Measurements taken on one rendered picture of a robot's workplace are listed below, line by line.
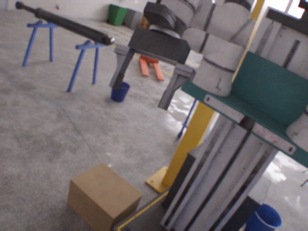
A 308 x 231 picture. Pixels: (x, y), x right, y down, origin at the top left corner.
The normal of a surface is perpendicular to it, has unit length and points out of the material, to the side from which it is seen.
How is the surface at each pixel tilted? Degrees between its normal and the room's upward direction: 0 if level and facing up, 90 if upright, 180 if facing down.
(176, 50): 66
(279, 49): 90
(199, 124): 90
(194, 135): 90
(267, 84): 90
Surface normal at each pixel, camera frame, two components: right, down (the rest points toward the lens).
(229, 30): -0.30, 0.55
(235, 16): -0.08, 0.02
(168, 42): -0.32, -0.15
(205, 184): -0.58, 0.16
